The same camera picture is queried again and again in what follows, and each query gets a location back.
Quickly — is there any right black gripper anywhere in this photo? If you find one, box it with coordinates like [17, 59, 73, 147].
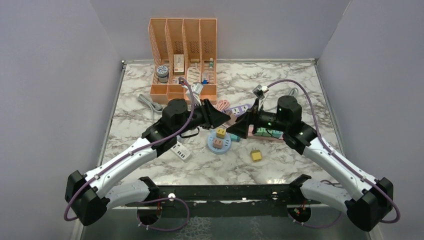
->
[226, 98, 289, 139]

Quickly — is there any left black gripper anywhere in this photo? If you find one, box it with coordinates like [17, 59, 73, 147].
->
[175, 99, 231, 136]

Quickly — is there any teal plug adapter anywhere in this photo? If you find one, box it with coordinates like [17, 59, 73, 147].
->
[229, 133, 241, 142]
[272, 130, 283, 139]

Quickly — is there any green plug adapter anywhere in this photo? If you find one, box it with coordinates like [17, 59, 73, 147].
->
[254, 127, 265, 137]
[265, 129, 274, 138]

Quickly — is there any pink plug adapter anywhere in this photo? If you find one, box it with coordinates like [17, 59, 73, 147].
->
[212, 138, 223, 149]

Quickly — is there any yellow plug adapter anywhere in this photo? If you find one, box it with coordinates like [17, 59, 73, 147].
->
[250, 149, 263, 162]
[215, 128, 227, 139]

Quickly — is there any teal plug adapter front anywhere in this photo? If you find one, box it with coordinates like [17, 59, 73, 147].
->
[272, 130, 283, 139]

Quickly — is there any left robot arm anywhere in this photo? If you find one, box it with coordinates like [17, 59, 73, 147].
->
[64, 98, 230, 226]

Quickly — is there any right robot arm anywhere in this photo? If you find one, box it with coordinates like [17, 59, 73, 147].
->
[227, 95, 394, 232]

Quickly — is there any pink power strip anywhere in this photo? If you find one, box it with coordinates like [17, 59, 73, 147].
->
[248, 127, 284, 142]

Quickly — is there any purple power strip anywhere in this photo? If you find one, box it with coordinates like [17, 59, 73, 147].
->
[223, 103, 251, 118]

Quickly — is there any round blue power strip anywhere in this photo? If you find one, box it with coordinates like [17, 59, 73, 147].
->
[206, 128, 232, 155]

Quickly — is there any small blue white box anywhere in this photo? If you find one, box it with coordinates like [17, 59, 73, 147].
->
[201, 72, 210, 85]

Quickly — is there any white power strip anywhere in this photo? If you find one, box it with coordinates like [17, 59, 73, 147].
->
[170, 142, 191, 161]

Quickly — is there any white blister pack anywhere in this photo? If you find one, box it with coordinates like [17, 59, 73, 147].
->
[186, 66, 201, 85]

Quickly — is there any small bottle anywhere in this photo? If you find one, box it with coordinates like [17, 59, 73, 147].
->
[209, 57, 214, 71]

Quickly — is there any red white box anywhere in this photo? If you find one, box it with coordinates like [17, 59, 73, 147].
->
[173, 54, 185, 75]

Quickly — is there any round blue patterned tin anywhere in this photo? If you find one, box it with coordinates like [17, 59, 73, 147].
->
[155, 65, 170, 84]

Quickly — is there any orange file organizer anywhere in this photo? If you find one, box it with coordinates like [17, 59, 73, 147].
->
[148, 18, 218, 104]

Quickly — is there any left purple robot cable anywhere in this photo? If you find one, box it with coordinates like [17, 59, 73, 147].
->
[63, 76, 197, 233]

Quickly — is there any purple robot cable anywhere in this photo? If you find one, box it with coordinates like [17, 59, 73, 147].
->
[266, 78, 402, 230]
[63, 76, 197, 233]

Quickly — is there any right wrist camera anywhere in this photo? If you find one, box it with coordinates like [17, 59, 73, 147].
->
[252, 84, 269, 100]

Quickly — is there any grey cable of purple strip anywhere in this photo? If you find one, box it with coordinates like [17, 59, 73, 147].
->
[261, 87, 300, 112]

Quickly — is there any grey cable of white strip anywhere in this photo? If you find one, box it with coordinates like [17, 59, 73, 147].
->
[137, 93, 166, 114]

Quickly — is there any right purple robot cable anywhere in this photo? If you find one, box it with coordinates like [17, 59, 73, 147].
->
[266, 78, 402, 230]

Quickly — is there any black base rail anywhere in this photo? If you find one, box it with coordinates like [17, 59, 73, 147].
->
[126, 184, 319, 218]

